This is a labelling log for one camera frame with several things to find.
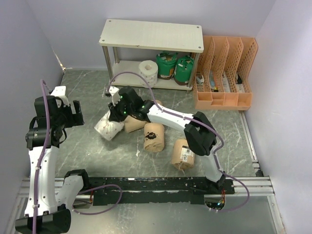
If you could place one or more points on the tan roll with black mark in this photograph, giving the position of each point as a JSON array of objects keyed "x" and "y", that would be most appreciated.
[{"x": 154, "y": 137}]

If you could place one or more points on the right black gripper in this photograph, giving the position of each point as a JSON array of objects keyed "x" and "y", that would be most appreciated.
[{"x": 114, "y": 113}]

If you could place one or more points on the green roll with brown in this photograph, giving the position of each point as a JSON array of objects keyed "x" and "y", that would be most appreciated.
[{"x": 183, "y": 70}]

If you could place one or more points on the white dotted paper roll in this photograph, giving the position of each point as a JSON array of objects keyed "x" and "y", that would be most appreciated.
[{"x": 149, "y": 70}]

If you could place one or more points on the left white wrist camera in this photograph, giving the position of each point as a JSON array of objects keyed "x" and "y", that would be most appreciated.
[{"x": 61, "y": 93}]

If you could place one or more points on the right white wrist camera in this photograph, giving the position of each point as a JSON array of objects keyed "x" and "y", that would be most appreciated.
[{"x": 113, "y": 92}]

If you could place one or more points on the tan roll with label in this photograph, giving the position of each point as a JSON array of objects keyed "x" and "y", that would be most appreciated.
[{"x": 182, "y": 157}]

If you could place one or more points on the tan paper roll left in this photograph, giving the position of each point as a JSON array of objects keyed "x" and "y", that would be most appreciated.
[{"x": 131, "y": 124}]

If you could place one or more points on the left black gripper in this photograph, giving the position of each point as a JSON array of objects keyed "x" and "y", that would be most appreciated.
[{"x": 74, "y": 119}]

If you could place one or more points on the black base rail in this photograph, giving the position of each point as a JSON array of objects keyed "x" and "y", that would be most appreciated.
[{"x": 139, "y": 190}]

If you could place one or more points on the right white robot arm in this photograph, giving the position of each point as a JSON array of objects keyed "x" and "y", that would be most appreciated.
[{"x": 199, "y": 132}]

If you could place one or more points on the tan paper roll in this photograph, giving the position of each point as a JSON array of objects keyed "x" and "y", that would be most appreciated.
[
  {"x": 157, "y": 102},
  {"x": 131, "y": 124}
]

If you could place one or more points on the tan paper roll back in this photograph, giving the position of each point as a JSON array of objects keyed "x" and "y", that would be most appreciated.
[{"x": 157, "y": 102}]

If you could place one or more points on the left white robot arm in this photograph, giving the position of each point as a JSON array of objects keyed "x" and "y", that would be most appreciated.
[{"x": 48, "y": 211}]

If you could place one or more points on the orange plastic file organizer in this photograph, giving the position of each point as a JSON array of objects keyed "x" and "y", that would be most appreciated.
[{"x": 221, "y": 80}]

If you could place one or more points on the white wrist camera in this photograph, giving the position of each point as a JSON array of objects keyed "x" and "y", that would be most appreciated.
[
  {"x": 61, "y": 93},
  {"x": 113, "y": 92}
]

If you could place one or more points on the green torn roll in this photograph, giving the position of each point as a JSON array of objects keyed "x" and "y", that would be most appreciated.
[{"x": 166, "y": 62}]

